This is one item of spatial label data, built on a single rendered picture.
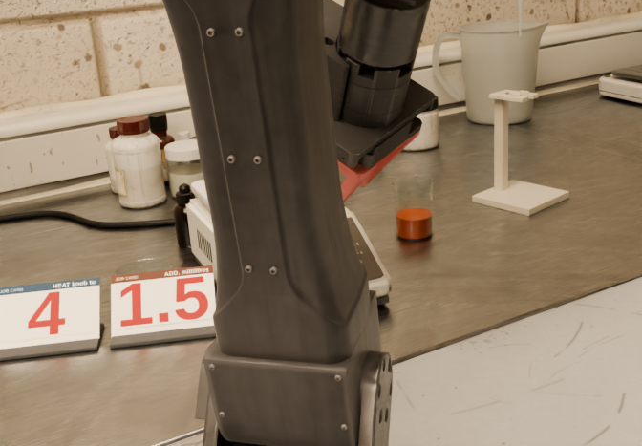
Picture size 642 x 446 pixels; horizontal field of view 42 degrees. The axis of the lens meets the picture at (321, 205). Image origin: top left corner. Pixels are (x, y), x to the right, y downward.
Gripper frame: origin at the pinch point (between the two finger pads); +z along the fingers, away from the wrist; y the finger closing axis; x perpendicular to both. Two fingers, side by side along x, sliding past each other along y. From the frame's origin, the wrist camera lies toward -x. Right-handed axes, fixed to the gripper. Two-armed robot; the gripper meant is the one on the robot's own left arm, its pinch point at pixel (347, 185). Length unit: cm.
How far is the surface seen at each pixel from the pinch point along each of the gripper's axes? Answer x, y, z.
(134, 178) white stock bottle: -32.3, -3.7, 26.6
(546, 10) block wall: -20, -89, 33
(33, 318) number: -14.7, 21.9, 12.6
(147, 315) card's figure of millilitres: -7.7, 15.3, 11.5
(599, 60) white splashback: -9, -94, 40
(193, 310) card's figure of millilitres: -5.1, 12.4, 11.0
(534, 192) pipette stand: 6.7, -31.1, 18.2
